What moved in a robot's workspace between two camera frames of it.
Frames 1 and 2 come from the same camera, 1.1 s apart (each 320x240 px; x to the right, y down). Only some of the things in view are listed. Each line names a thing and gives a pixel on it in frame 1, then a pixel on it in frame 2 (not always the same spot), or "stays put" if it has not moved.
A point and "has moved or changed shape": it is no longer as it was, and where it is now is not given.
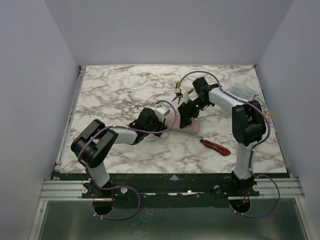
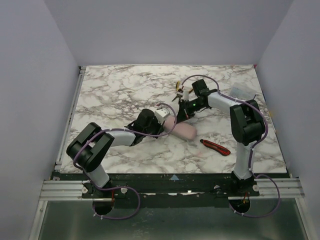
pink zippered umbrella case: [193, 128] has moved or changed shape
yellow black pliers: [178, 94] stays put
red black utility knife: [216, 148] stays put
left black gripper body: [162, 124] stays put
